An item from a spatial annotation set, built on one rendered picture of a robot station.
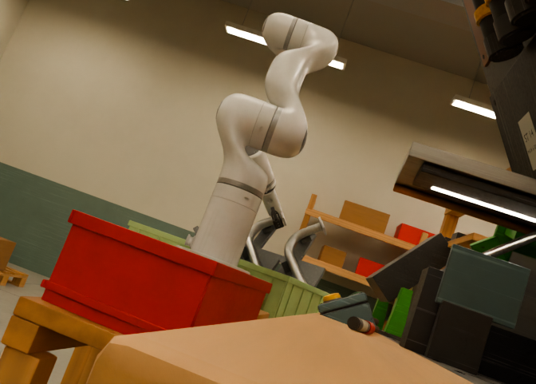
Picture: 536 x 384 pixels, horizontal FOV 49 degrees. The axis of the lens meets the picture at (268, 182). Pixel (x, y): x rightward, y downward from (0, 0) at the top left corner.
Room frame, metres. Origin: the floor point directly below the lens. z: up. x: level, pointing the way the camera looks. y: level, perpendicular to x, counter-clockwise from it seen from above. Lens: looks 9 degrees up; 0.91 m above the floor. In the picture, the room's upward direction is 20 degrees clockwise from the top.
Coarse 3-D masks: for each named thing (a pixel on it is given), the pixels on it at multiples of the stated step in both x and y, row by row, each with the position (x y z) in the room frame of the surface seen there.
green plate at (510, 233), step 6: (498, 228) 0.90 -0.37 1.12; (504, 228) 0.89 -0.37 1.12; (498, 234) 0.90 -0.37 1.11; (504, 234) 0.89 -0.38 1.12; (510, 234) 0.85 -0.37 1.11; (516, 234) 0.83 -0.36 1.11; (522, 234) 0.82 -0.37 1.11; (504, 240) 0.90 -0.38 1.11; (522, 246) 0.89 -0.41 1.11; (528, 246) 0.89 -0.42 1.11; (534, 246) 0.82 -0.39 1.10; (510, 252) 0.90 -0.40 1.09; (522, 252) 0.89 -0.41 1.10; (528, 252) 0.89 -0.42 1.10; (534, 252) 0.89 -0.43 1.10; (534, 258) 0.89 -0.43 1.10
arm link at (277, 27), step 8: (272, 16) 1.58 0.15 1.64; (280, 16) 1.58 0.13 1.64; (288, 16) 1.58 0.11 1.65; (264, 24) 1.60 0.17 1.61; (272, 24) 1.58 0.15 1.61; (280, 24) 1.57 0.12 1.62; (288, 24) 1.57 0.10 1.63; (264, 32) 1.60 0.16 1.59; (272, 32) 1.58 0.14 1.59; (280, 32) 1.58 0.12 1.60; (288, 32) 1.57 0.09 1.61; (264, 40) 1.63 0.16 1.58; (272, 40) 1.60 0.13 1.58; (280, 40) 1.59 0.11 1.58; (288, 40) 1.58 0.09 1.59; (272, 48) 1.65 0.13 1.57; (280, 48) 1.63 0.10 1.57
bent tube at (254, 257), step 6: (270, 216) 2.08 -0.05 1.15; (282, 216) 2.05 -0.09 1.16; (258, 222) 2.08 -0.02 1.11; (264, 222) 2.07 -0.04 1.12; (270, 222) 2.07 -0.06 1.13; (252, 228) 2.07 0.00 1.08; (258, 228) 2.07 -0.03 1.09; (252, 234) 2.06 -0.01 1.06; (246, 240) 2.04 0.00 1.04; (252, 240) 2.04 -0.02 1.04; (246, 246) 2.02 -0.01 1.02; (252, 246) 2.01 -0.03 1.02; (252, 252) 1.99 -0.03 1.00; (252, 258) 1.97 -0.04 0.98; (258, 258) 1.98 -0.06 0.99; (258, 264) 1.95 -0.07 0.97
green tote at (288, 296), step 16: (128, 224) 1.94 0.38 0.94; (160, 240) 1.87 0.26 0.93; (176, 240) 1.83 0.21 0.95; (256, 272) 1.69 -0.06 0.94; (272, 272) 1.66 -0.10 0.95; (272, 288) 1.66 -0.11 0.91; (288, 288) 1.66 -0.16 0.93; (304, 288) 1.74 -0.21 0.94; (272, 304) 1.65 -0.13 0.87; (288, 304) 1.69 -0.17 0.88; (304, 304) 1.79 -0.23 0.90
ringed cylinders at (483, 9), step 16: (480, 0) 0.68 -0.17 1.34; (496, 0) 0.63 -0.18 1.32; (512, 0) 0.58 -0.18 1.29; (528, 0) 0.54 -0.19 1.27; (480, 16) 0.68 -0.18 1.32; (496, 16) 0.63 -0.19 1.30; (512, 16) 0.58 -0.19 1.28; (528, 16) 0.58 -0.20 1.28; (496, 32) 0.64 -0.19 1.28; (512, 32) 0.62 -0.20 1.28; (528, 32) 0.62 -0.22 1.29; (496, 48) 0.67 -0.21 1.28; (512, 48) 0.66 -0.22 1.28
